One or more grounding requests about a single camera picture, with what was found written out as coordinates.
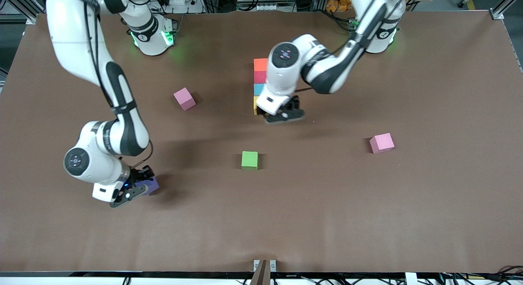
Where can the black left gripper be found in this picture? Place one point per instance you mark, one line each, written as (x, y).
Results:
(293, 103)

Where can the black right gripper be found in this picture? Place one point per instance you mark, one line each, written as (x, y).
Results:
(141, 173)

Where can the purple foam block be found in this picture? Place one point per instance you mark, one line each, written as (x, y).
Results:
(152, 187)

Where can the yellow foam block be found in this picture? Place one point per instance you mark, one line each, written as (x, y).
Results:
(256, 104)

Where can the blue foam block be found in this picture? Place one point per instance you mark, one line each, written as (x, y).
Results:
(259, 89)

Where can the dark pink foam block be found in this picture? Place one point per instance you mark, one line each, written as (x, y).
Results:
(259, 77)

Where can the orange foam block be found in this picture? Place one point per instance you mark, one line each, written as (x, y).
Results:
(260, 65)

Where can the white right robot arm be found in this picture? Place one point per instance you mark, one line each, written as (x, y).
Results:
(94, 162)

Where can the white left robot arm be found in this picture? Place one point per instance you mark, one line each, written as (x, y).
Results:
(286, 60)

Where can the green foam block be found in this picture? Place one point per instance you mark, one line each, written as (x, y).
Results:
(249, 159)

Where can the light pink foam block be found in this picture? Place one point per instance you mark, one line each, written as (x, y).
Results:
(184, 99)
(382, 143)

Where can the pile of orange objects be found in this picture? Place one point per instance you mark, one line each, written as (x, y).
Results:
(337, 3)

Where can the brown table cover mat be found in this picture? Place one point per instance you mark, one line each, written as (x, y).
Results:
(367, 215)

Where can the grey metal bracket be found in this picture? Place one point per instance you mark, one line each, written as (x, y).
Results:
(272, 265)
(256, 265)

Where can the aluminium frame profile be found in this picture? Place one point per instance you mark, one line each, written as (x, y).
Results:
(500, 9)
(18, 18)

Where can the white table bracket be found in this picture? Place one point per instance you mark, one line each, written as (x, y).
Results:
(411, 279)

